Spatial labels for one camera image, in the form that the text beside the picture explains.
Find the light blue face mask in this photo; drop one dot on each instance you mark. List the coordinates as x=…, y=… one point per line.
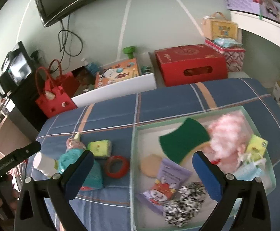
x=247, y=173

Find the beige round puff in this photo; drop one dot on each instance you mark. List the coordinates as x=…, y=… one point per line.
x=150, y=164

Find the green and yellow sponge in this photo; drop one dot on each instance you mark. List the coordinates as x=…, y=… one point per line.
x=183, y=142

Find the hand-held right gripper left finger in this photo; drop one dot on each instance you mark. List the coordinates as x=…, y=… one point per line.
x=73, y=182

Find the small wooden suitcase box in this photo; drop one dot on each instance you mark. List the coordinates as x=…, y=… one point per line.
x=219, y=26

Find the yellow-green tissue pack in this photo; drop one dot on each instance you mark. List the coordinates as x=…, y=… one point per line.
x=99, y=148
x=257, y=146

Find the red zigzag patterned box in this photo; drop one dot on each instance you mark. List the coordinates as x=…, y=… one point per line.
x=229, y=54

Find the black screen device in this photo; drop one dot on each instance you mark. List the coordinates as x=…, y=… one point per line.
x=18, y=69

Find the blue plaid blanket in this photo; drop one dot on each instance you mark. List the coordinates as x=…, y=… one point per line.
x=178, y=101

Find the light blue wipes packet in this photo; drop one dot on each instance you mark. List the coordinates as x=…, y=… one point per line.
x=226, y=42

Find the red gift box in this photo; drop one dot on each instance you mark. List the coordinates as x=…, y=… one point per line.
x=190, y=65

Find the pink fluffy cloth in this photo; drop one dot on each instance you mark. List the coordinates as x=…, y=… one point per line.
x=226, y=137

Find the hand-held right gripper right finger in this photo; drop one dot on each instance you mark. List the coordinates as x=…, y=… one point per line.
x=207, y=178

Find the purple snack packet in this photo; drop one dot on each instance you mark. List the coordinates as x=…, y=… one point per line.
x=165, y=182

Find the white board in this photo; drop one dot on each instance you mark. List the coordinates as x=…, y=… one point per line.
x=116, y=92

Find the orange toy box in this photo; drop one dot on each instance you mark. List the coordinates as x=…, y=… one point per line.
x=118, y=73

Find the leopard print scrunchie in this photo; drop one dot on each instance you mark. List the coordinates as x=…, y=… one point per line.
x=185, y=202

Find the white plastic bottle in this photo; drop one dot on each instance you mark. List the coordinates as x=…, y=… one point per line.
x=42, y=164

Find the clear water bottle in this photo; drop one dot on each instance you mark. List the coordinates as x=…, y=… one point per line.
x=89, y=67

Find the green knob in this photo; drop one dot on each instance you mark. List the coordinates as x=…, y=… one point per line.
x=129, y=51

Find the light green storage box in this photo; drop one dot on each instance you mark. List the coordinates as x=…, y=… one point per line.
x=144, y=149

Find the red felt handbag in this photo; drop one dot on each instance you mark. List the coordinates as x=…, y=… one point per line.
x=55, y=96

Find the black cabinet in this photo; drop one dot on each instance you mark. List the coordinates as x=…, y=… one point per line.
x=24, y=105

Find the white desk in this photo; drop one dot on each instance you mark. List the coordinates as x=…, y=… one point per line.
x=263, y=28

